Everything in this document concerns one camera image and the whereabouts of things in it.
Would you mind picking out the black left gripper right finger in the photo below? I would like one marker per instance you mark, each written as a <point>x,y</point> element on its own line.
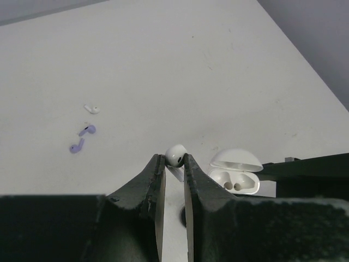
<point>222,226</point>

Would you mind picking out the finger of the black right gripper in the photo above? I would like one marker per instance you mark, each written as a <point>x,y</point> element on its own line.
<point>320,177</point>

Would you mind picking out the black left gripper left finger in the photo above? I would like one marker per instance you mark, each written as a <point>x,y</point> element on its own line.
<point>126,225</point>

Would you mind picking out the white round charging case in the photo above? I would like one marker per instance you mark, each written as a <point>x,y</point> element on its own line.
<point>235,171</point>

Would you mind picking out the white earbud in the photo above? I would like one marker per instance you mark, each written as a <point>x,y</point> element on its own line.
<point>92,110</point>
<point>174,161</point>

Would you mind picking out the black round charging case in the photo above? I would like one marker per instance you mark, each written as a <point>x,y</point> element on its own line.
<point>182,217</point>

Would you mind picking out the lilac earbud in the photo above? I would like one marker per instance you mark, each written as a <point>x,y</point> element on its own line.
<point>91,129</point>
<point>76,148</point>

